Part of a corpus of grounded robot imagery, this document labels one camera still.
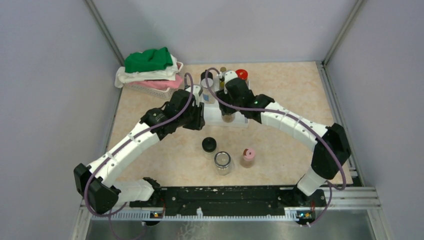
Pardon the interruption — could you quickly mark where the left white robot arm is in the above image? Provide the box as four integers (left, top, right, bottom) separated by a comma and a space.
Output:
73, 85, 205, 217

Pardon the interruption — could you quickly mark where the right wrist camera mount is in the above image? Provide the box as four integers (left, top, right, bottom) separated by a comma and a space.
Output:
224, 70, 238, 84

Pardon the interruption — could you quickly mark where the white cloth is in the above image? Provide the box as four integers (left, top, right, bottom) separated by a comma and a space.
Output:
114, 62, 179, 88

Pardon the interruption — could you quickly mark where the pink lid spice jar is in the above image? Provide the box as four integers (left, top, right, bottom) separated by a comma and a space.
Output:
240, 148, 256, 168

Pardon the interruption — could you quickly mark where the clear lid glass jar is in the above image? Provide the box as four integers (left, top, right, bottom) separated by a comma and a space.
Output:
214, 151, 233, 176

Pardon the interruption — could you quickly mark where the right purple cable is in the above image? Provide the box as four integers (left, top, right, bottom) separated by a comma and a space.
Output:
204, 67, 347, 228

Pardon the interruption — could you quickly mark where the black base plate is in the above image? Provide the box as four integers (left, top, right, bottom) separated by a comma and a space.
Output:
129, 185, 327, 217

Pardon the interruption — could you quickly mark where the gold cap yellow bottle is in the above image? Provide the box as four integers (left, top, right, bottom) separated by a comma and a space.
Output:
218, 66, 227, 90

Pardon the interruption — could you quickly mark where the red lid sauce jar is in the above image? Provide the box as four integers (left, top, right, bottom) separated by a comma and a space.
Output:
235, 69, 249, 81

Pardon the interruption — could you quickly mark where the green cloth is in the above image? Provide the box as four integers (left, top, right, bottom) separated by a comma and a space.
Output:
124, 47, 174, 73

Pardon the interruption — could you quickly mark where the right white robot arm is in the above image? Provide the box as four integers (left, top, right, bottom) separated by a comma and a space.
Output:
214, 77, 352, 206

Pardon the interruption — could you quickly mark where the silver perforated lid shaker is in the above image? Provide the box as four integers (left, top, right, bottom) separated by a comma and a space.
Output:
200, 77, 216, 104

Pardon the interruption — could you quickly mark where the white divided plastic tray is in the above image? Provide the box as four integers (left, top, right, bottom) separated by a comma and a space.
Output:
197, 81, 249, 128

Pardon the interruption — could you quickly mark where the white cable duct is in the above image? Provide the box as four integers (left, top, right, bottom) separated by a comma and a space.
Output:
110, 208, 299, 222

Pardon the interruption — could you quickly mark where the purple cable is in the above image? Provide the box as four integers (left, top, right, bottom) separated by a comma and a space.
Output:
204, 67, 347, 228
83, 72, 195, 240

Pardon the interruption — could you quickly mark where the pink cloth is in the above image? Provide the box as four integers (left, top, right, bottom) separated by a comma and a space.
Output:
134, 74, 184, 90

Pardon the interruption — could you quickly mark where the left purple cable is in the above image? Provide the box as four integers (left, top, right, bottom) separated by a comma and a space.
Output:
83, 72, 195, 240

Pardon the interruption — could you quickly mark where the white plastic basket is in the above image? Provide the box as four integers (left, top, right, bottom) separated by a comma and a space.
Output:
123, 61, 184, 100

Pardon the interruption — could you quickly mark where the black cap sesame jar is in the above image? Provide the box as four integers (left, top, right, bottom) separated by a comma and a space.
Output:
200, 70, 214, 82

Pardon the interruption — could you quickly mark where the black cap glass jar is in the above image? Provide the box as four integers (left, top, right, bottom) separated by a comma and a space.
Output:
201, 137, 218, 160

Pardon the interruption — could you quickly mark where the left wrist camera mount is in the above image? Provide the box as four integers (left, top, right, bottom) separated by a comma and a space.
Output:
191, 84, 203, 105

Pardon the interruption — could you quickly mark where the black grinder top jar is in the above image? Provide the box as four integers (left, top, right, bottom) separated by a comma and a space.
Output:
221, 113, 236, 123

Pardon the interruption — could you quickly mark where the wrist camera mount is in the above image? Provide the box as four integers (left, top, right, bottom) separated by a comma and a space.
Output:
224, 70, 238, 84
191, 84, 203, 105

